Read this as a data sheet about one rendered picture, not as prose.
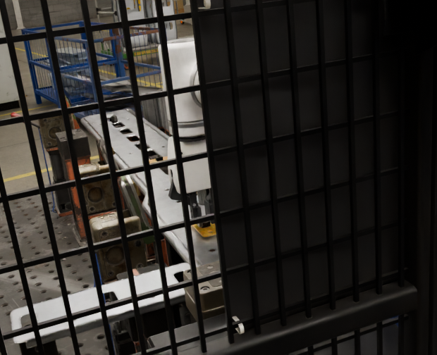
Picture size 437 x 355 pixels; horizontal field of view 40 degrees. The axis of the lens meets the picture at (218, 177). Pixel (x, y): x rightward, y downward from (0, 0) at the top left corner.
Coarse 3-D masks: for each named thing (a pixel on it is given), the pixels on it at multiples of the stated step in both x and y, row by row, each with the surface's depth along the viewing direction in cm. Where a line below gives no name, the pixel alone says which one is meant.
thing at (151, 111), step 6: (144, 102) 208; (150, 102) 207; (156, 102) 209; (144, 108) 210; (150, 108) 208; (156, 108) 209; (144, 114) 212; (150, 114) 209; (156, 114) 209; (150, 120) 209; (156, 120) 210; (156, 126) 211
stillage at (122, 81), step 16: (112, 32) 664; (144, 32) 557; (64, 48) 592; (80, 48) 552; (144, 64) 621; (80, 80) 572; (112, 80) 551; (128, 80) 605; (144, 80) 634; (160, 80) 603; (96, 96) 547; (112, 96) 598; (80, 112) 623; (96, 112) 611
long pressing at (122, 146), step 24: (96, 120) 206; (120, 120) 202; (144, 120) 197; (120, 144) 174; (144, 192) 135; (168, 192) 132; (168, 216) 119; (168, 240) 111; (192, 240) 108; (216, 240) 107
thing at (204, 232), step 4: (196, 224) 113; (204, 224) 111; (208, 224) 111; (212, 224) 112; (196, 228) 111; (200, 228) 111; (204, 228) 110; (208, 228) 110; (212, 228) 110; (200, 232) 109; (204, 232) 109; (208, 232) 109; (212, 232) 108; (204, 236) 108; (208, 236) 108
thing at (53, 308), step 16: (176, 272) 97; (112, 288) 94; (128, 288) 94; (144, 288) 93; (48, 304) 92; (80, 304) 91; (96, 304) 90; (128, 304) 89; (144, 304) 89; (160, 304) 89; (16, 320) 88; (80, 320) 86; (96, 320) 86; (112, 320) 87; (32, 336) 84; (48, 336) 84; (64, 336) 85
